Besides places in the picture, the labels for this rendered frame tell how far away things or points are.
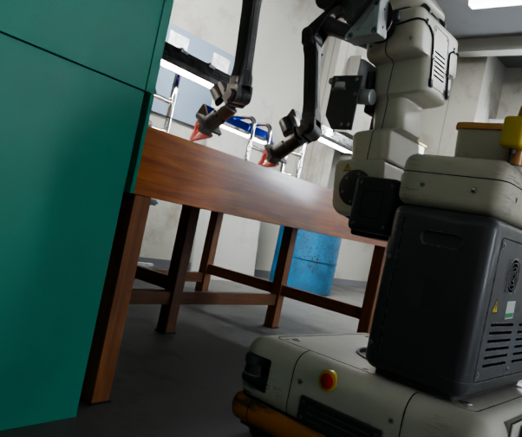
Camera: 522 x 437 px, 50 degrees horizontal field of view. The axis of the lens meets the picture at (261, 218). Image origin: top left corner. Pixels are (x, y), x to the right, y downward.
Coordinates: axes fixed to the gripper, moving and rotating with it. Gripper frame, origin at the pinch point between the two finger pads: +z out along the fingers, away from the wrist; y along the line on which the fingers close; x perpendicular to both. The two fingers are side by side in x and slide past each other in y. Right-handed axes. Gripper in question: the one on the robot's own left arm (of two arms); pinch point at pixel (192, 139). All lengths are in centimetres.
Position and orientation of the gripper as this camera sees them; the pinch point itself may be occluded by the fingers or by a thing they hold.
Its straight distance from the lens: 204.7
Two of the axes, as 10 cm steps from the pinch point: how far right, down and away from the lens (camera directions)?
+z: -7.4, 5.1, 4.3
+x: 3.6, 8.5, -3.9
